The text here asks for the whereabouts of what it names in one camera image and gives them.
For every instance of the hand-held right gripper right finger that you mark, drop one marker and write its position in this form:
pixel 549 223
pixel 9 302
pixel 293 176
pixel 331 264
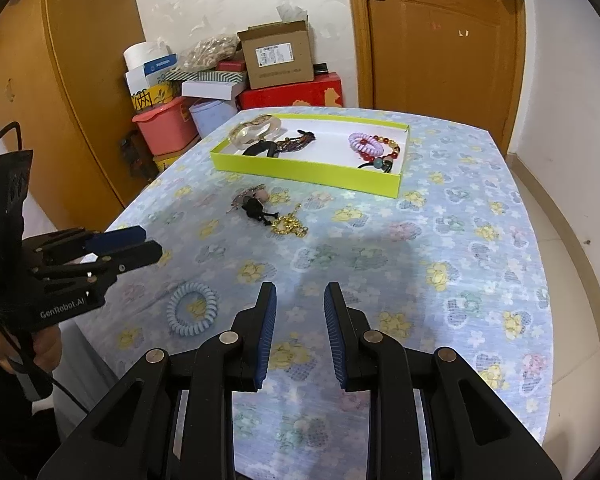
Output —
pixel 336 340

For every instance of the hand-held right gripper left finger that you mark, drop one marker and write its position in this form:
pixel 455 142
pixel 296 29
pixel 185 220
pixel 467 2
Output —
pixel 264 340

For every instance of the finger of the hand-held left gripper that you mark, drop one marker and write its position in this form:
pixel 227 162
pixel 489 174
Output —
pixel 135 257
pixel 117 237

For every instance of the rhinestone hair clip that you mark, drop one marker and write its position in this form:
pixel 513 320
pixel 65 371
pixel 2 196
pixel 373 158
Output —
pixel 240 197

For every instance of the black wristband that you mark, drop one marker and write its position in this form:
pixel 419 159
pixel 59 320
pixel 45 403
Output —
pixel 260 149

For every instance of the lime green tray box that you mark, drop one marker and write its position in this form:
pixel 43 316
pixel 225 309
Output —
pixel 300 170

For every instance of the beige translucent hair claw clip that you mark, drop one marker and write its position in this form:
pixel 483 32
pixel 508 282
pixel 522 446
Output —
pixel 255 127

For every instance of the person's left hand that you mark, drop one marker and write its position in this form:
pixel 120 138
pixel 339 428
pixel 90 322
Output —
pixel 47 350

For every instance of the yellow box black characters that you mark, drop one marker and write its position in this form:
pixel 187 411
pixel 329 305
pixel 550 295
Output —
pixel 167 161

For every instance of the pink plastic bin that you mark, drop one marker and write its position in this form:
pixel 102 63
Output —
pixel 165 125

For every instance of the yellow patterned carton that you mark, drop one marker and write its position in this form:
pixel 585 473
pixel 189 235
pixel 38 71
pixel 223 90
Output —
pixel 152 96

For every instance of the blue floral tablecloth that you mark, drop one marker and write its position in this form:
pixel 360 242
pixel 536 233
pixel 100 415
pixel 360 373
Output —
pixel 430 220

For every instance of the white flat box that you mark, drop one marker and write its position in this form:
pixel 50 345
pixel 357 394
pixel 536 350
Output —
pixel 212 89

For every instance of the blue and white carton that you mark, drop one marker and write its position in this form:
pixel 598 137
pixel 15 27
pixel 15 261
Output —
pixel 160 64

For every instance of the large white paper roll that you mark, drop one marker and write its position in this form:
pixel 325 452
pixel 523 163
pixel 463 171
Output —
pixel 142 52

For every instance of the green striped flat box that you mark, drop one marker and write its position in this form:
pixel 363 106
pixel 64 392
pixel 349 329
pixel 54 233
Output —
pixel 220 76

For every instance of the small dark red box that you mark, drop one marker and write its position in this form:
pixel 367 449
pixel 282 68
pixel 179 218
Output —
pixel 231 65

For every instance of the clear bag of nuts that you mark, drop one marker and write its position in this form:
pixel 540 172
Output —
pixel 210 52

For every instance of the red gift box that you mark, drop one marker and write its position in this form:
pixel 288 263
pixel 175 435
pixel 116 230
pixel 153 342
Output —
pixel 290 95

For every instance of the brown cardboard box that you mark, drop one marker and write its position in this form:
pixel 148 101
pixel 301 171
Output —
pixel 280 67

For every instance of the small black box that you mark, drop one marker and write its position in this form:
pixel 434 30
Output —
pixel 320 68

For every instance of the wooden door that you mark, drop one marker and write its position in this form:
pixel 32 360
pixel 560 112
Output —
pixel 440 60

